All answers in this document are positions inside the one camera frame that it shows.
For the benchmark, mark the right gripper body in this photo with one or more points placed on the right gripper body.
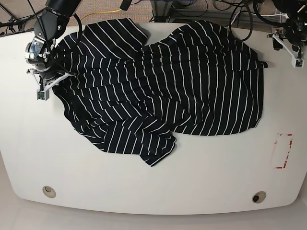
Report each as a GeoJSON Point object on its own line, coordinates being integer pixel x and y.
{"type": "Point", "coordinates": [38, 55]}

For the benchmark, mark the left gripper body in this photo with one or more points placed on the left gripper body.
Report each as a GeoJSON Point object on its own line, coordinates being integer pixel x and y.
{"type": "Point", "coordinates": [296, 33]}

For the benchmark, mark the navy white striped T-shirt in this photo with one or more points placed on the navy white striped T-shirt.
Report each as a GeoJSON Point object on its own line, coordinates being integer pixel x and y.
{"type": "Point", "coordinates": [128, 97]}

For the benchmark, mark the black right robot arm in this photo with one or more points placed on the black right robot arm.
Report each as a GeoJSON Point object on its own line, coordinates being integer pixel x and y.
{"type": "Point", "coordinates": [52, 24]}

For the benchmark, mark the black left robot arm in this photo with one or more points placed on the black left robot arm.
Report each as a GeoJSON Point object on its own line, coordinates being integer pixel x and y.
{"type": "Point", "coordinates": [295, 9]}

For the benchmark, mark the white power strip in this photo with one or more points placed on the white power strip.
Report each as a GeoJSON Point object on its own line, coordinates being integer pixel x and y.
{"type": "Point", "coordinates": [275, 15]}

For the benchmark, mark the black tripod on floor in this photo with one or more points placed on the black tripod on floor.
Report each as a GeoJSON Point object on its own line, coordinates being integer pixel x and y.
{"type": "Point", "coordinates": [16, 25]}

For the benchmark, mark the red tape rectangle marking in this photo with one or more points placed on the red tape rectangle marking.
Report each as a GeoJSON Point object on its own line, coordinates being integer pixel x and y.
{"type": "Point", "coordinates": [281, 150]}

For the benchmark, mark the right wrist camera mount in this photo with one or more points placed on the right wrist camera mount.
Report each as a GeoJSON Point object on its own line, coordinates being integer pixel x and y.
{"type": "Point", "coordinates": [45, 86]}

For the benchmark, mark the aluminium frame stand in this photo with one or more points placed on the aluminium frame stand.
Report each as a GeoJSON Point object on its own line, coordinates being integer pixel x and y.
{"type": "Point", "coordinates": [176, 11]}

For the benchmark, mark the left table cable grommet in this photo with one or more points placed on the left table cable grommet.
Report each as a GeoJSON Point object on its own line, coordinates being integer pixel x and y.
{"type": "Point", "coordinates": [49, 192]}

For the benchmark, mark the table cable grommet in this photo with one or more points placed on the table cable grommet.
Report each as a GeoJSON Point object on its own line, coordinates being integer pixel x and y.
{"type": "Point", "coordinates": [259, 197]}
{"type": "Point", "coordinates": [49, 192]}

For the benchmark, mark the right table cable grommet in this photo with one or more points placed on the right table cable grommet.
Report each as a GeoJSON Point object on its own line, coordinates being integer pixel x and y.
{"type": "Point", "coordinates": [259, 197]}

